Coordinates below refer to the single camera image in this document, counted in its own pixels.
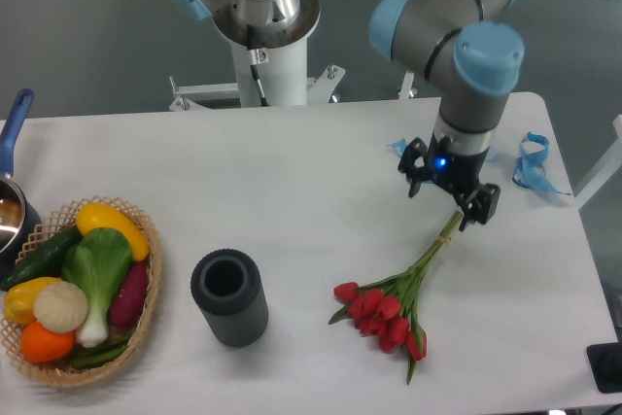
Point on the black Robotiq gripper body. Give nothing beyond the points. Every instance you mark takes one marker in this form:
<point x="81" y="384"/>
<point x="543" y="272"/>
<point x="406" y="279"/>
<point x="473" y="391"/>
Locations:
<point x="454" y="160"/>

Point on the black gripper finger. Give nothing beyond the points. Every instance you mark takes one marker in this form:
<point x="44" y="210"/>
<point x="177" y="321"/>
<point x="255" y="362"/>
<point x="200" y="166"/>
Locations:
<point x="479" y="205"/>
<point x="420" y="176"/>

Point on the red tulip bouquet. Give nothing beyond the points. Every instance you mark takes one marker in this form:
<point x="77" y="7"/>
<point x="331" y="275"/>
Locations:
<point x="388" y="309"/>

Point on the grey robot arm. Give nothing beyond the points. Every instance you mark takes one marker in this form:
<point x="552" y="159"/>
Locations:
<point x="474" y="63"/>

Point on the blue ribbon strip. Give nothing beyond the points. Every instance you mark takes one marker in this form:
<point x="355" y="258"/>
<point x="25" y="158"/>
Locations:
<point x="396" y="145"/>

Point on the small light blue cap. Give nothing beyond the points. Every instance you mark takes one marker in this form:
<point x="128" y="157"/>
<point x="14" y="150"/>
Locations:
<point x="491" y="154"/>

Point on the crumpled blue ribbon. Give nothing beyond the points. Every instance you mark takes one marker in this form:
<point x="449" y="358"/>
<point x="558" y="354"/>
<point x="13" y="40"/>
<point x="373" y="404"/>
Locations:
<point x="529" y="171"/>

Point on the black device at table edge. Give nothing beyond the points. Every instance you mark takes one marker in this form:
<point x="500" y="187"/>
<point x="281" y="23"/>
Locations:
<point x="605" y="363"/>

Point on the dark grey ribbed vase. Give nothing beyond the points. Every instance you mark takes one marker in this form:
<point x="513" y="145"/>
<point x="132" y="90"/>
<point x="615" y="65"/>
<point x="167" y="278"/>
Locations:
<point x="227" y="288"/>

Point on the purple sweet potato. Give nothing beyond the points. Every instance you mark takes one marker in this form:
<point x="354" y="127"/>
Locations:
<point x="128" y="303"/>

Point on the green bok choy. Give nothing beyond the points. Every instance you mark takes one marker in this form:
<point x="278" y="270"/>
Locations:
<point x="98" y="265"/>

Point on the woven bamboo basket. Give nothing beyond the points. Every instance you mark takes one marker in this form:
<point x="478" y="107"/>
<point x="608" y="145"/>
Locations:
<point x="59" y="373"/>

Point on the green bean pods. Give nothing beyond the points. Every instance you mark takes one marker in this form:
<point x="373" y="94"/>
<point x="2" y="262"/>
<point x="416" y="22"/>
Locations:
<point x="101" y="354"/>

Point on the dark green cucumber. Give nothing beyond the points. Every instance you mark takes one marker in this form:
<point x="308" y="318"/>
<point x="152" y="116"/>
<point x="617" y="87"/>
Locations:
<point x="44" y="261"/>

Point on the cream white garlic bulb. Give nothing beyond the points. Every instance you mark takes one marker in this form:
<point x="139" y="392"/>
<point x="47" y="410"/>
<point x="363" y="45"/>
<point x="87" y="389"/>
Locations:
<point x="60" y="307"/>

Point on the yellow bell pepper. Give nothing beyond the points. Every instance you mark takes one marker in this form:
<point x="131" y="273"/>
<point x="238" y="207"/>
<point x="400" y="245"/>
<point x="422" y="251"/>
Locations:
<point x="19" y="300"/>

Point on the orange fruit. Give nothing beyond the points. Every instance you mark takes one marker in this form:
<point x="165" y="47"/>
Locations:
<point x="40" y="345"/>

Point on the white frame at right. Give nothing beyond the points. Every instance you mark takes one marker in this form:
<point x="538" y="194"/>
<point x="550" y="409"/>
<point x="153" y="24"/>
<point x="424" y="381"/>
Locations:
<point x="605" y="167"/>

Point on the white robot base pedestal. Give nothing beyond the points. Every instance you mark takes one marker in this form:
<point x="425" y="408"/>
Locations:
<point x="268" y="43"/>

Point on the blue handled saucepan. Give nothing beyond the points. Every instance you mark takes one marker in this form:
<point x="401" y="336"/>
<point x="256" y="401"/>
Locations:
<point x="18" y="216"/>

